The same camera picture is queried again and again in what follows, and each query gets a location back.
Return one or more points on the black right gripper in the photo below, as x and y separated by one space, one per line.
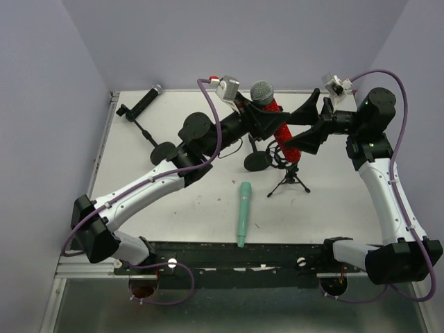
326 118

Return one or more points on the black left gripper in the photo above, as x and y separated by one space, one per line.
250 119

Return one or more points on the red glitter microphone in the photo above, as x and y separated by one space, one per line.
262 96

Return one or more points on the black tripod shock-mount stand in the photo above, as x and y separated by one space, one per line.
277 160

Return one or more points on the black round-base stand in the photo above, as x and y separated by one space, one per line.
256 160
159 151

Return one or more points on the teal microphone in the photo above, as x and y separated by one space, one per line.
245 193

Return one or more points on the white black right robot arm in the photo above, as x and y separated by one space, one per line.
406 253

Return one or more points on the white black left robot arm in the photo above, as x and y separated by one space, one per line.
95 223

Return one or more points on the black glitter microphone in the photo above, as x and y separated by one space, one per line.
146 100

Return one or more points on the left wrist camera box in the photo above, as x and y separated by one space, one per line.
226 87

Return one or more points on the black front mounting rail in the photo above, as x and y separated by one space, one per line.
227 266

